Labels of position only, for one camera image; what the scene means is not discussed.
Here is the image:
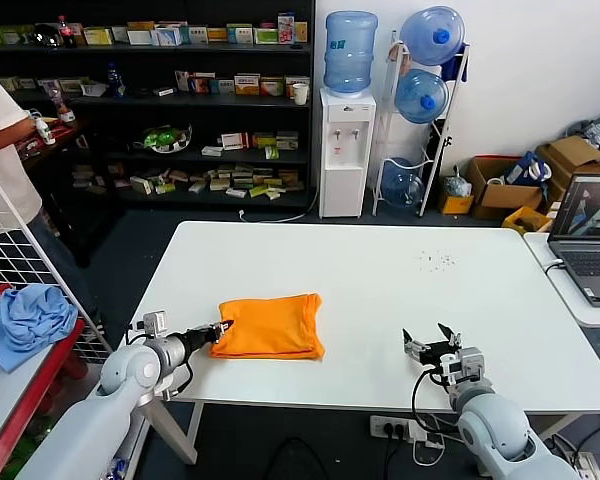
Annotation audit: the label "white power strip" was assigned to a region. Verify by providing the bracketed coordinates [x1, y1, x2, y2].
[369, 414, 429, 444]

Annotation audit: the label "blue white medicine box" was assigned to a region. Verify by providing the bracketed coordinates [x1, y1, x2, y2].
[154, 27, 184, 47]

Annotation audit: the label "person bare forearm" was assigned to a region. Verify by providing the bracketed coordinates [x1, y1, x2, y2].
[0, 118, 35, 156]

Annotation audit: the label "crumpled light blue cloth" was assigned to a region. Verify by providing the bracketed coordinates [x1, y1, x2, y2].
[0, 283, 80, 375]

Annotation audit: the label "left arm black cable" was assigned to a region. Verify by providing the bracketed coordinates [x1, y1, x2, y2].
[124, 327, 194, 401]

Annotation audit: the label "bowl with green packets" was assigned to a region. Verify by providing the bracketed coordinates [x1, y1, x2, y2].
[132, 124, 194, 156]

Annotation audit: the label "orange t-shirt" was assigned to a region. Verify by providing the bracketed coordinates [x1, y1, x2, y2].
[209, 292, 327, 361]

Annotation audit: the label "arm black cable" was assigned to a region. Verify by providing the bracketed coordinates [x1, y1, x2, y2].
[412, 368, 461, 431]
[124, 327, 194, 401]

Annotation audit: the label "orange white medicine box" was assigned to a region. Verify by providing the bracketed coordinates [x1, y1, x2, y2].
[233, 73, 261, 96]

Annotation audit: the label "red plastic stool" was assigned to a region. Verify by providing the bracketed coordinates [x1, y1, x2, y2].
[59, 349, 89, 386]

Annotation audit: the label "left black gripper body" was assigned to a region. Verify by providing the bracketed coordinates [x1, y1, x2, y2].
[189, 323, 221, 350]

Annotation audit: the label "small dark crumbs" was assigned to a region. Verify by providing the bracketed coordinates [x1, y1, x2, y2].
[414, 253, 456, 274]

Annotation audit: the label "dark wooden table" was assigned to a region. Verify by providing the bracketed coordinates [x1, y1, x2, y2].
[14, 119, 126, 269]

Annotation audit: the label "clear bottle pink label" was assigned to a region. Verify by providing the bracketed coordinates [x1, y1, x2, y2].
[47, 84, 76, 124]

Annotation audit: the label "small white side table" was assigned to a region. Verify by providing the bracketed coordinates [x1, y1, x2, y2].
[522, 231, 600, 329]

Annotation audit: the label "blue plastic bottle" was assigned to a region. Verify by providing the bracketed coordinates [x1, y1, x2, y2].
[105, 63, 126, 100]

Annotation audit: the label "yellow medicine box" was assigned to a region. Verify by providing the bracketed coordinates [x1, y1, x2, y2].
[83, 27, 115, 47]

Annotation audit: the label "person in white shirt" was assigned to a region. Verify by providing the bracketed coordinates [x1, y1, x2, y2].
[0, 62, 106, 341]

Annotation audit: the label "white floor cable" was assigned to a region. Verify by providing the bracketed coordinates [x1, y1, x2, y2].
[238, 189, 321, 224]

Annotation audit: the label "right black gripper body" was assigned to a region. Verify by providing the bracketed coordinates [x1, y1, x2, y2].
[420, 341, 455, 370]

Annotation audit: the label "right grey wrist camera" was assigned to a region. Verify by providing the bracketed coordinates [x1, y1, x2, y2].
[442, 346, 484, 384]

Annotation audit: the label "yellow plastic crate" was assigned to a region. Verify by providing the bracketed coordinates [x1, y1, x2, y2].
[501, 205, 554, 236]

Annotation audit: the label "black floor cable loop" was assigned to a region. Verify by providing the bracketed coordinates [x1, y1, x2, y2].
[267, 437, 331, 480]

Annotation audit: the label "tan cardboard box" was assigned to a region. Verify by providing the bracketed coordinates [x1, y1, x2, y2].
[535, 135, 600, 211]

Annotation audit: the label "shiny black helmet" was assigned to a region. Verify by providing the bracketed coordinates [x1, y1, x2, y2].
[32, 22, 61, 50]

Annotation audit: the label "pink tall carton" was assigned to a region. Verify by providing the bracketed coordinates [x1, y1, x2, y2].
[277, 13, 296, 45]

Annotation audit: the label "white metal jug rack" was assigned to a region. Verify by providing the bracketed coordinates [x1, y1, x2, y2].
[372, 29, 471, 219]

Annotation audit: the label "dark blue hanging cloth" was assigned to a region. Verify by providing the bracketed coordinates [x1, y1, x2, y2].
[439, 44, 470, 83]

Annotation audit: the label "white water dispenser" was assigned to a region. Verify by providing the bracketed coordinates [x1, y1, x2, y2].
[318, 87, 377, 220]

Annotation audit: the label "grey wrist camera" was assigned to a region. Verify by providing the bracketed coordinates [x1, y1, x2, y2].
[142, 310, 167, 335]
[442, 346, 484, 384]

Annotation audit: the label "red white medicine box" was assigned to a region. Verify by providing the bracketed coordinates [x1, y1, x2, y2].
[221, 132, 254, 151]

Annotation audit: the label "small white bottle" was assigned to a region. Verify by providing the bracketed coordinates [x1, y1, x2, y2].
[33, 115, 57, 147]

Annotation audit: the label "white cables under table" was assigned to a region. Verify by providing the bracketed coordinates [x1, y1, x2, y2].
[412, 412, 481, 466]

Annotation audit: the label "large white table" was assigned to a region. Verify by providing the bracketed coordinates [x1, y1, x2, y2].
[101, 220, 600, 466]

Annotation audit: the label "open brown cardboard box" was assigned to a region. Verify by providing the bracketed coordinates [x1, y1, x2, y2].
[465, 156, 544, 221]

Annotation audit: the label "black tripod stand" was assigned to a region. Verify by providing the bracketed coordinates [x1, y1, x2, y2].
[424, 119, 455, 201]

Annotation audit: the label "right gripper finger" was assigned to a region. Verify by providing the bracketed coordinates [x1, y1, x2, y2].
[437, 323, 462, 349]
[402, 328, 429, 359]

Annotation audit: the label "small yellow box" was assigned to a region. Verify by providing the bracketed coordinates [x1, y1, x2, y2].
[437, 192, 475, 216]

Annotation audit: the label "grey open laptop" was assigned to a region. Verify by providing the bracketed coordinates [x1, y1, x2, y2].
[547, 173, 600, 308]

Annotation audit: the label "blue tote bag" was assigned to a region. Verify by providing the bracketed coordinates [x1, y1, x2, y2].
[503, 151, 554, 187]

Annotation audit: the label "black shelving unit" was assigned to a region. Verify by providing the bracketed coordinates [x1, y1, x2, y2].
[0, 0, 317, 211]

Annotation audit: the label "clear plastic bag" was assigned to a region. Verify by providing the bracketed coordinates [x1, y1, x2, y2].
[442, 167, 474, 199]

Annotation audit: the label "blue capped water jug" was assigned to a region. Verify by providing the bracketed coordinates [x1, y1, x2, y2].
[398, 5, 466, 67]
[393, 68, 450, 125]

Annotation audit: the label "white wire grid panel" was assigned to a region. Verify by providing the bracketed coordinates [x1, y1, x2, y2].
[0, 152, 115, 366]

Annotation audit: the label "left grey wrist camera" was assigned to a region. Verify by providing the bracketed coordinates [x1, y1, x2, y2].
[142, 310, 167, 335]

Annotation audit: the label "cola bottle red label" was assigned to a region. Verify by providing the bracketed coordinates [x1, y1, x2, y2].
[56, 15, 79, 50]

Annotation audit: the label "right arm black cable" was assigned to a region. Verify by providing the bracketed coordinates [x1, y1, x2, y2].
[412, 368, 461, 431]

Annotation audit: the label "green plastic bottle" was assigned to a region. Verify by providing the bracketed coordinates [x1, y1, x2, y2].
[9, 414, 56, 476]

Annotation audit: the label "blue water jug with label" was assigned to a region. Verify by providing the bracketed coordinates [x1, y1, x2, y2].
[322, 10, 379, 99]

